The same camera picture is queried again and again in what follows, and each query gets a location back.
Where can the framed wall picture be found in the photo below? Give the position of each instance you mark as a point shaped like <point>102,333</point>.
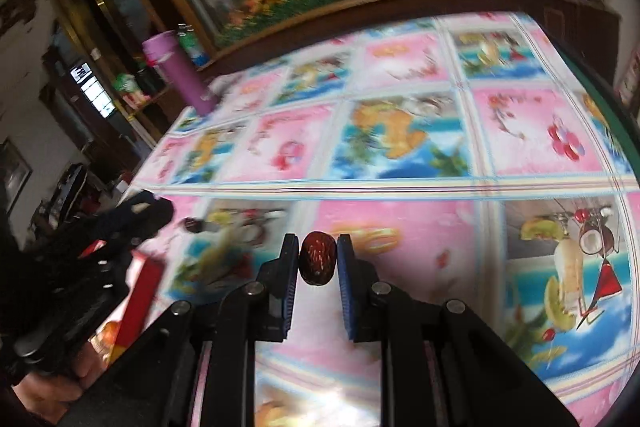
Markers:
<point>15,174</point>

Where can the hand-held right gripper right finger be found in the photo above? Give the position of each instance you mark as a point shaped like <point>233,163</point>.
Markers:
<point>347,294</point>

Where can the person's left hand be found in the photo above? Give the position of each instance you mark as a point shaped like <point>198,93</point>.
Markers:
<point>47,389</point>

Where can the barred window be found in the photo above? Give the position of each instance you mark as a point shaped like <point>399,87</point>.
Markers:
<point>92,89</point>

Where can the purple water bottle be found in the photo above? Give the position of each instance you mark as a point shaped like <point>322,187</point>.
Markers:
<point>177,74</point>

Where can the green plastic bottle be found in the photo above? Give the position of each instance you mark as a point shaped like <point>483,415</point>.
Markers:
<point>191,46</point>

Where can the dark red date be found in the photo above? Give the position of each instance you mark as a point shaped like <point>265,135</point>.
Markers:
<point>316,259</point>
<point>192,225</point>

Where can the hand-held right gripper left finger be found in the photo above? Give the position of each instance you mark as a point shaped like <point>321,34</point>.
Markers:
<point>289,294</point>

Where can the printed fruit tablecloth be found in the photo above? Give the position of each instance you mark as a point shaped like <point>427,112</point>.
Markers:
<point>400,132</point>

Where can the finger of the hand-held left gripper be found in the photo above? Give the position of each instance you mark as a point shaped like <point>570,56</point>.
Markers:
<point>155,217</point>

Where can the green bag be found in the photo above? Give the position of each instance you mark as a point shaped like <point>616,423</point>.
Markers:
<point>125,89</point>

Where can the orange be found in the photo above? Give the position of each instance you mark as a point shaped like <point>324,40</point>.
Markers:
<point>107,335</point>

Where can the red-rimmed white tray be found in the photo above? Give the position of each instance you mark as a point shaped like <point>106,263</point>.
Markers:
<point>140,302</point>

